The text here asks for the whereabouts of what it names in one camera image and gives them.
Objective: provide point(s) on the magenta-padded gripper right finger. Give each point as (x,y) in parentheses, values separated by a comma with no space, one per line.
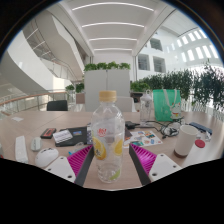
(163,165)

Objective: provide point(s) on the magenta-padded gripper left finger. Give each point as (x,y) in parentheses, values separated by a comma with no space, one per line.
(60,166)

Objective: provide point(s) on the clear plastic bottle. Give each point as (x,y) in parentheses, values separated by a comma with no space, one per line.
(108,133)

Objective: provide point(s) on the white computer mouse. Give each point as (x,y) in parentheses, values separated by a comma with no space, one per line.
(46,157)

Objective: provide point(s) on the blue pen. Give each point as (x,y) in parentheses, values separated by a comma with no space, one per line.
(72,152)

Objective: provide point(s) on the colourful sticker sheet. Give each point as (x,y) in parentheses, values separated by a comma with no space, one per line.
(144,138)

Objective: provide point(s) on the small grey-white oval device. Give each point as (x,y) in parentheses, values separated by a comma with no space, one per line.
(35,144)

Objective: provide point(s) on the white paper cup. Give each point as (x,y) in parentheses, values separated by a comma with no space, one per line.
(186,140)

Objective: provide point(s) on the black phone with red print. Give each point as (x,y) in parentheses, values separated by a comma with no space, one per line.
(48,133)

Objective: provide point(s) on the black notebook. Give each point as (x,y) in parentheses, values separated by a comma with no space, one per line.
(79,133)

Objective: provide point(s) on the long white remote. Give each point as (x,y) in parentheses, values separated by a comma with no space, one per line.
(21,149)

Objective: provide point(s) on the black charger block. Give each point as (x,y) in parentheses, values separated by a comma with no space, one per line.
(130,125)

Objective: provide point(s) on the clear tumbler with white lid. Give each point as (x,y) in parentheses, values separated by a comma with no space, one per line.
(145,110)

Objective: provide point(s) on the green tote bag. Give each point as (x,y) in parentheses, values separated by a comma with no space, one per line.
(163,106)

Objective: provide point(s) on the black office chair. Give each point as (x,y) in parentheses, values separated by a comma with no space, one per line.
(57,105)

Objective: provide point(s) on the white paper sheet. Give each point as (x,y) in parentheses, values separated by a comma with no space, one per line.
(17,119)

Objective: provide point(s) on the small potted plants by railing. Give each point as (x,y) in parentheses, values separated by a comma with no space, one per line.
(79,88)

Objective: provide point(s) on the row of green potted trees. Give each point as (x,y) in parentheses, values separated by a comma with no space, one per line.
(186,83)

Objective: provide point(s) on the white planter cabinet with plants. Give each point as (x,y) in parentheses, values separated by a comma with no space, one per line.
(106,88)

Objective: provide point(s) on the ceiling light strips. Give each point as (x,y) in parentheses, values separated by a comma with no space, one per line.
(113,24)

